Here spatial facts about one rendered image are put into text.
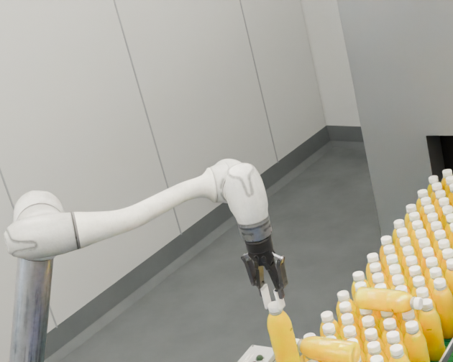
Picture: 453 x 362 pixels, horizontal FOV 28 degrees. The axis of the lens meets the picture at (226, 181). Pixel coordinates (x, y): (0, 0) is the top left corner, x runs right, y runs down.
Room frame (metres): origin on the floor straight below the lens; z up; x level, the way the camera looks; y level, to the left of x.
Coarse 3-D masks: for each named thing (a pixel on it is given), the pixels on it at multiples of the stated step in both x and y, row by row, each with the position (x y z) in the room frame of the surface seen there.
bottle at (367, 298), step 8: (360, 288) 2.52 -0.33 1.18; (368, 288) 2.51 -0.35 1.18; (376, 288) 2.50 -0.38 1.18; (360, 296) 2.49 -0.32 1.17; (368, 296) 2.48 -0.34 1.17; (376, 296) 2.46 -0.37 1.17; (384, 296) 2.45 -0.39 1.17; (392, 296) 2.43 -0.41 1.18; (400, 296) 2.42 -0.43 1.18; (408, 296) 2.42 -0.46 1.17; (360, 304) 2.49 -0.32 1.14; (368, 304) 2.47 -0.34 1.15; (376, 304) 2.45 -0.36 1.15; (384, 304) 2.44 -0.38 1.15; (392, 304) 2.42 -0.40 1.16; (400, 304) 2.41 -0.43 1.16; (408, 304) 2.40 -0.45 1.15; (400, 312) 2.42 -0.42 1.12
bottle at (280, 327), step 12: (276, 312) 2.24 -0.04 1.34; (276, 324) 2.23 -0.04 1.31; (288, 324) 2.24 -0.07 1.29; (276, 336) 2.23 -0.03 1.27; (288, 336) 2.23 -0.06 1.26; (276, 348) 2.24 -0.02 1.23; (288, 348) 2.23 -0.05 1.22; (276, 360) 2.25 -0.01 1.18; (288, 360) 2.23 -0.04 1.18; (300, 360) 2.25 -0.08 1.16
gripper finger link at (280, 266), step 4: (284, 256) 2.23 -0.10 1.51; (280, 260) 2.21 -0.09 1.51; (284, 260) 2.23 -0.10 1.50; (276, 264) 2.22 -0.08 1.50; (280, 264) 2.22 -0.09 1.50; (284, 264) 2.24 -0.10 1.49; (280, 268) 2.22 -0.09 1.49; (284, 268) 2.23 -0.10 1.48; (280, 272) 2.22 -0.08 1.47; (284, 272) 2.23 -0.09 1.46; (280, 276) 2.22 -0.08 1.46; (284, 276) 2.23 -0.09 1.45; (280, 280) 2.22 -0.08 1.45; (284, 280) 2.23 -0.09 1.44; (280, 284) 2.23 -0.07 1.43; (284, 284) 2.22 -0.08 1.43
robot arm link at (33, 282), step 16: (32, 192) 2.35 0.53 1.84; (48, 192) 2.37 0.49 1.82; (16, 208) 2.31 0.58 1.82; (32, 272) 2.27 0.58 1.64; (48, 272) 2.29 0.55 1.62; (16, 288) 2.29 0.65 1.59; (32, 288) 2.27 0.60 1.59; (48, 288) 2.29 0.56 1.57; (16, 304) 2.28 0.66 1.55; (32, 304) 2.26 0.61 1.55; (48, 304) 2.30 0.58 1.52; (16, 320) 2.27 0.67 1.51; (32, 320) 2.26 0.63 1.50; (16, 336) 2.27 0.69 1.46; (32, 336) 2.26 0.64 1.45; (16, 352) 2.26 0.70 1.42; (32, 352) 2.25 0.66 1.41
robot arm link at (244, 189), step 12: (240, 168) 2.25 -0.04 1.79; (252, 168) 2.25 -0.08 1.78; (228, 180) 2.24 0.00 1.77; (240, 180) 2.22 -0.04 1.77; (252, 180) 2.22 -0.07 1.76; (228, 192) 2.24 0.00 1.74; (240, 192) 2.22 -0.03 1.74; (252, 192) 2.22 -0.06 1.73; (264, 192) 2.24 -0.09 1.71; (228, 204) 2.27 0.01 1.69; (240, 204) 2.22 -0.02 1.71; (252, 204) 2.21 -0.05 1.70; (264, 204) 2.23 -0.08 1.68; (240, 216) 2.22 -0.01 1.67; (252, 216) 2.21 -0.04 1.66; (264, 216) 2.23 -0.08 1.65
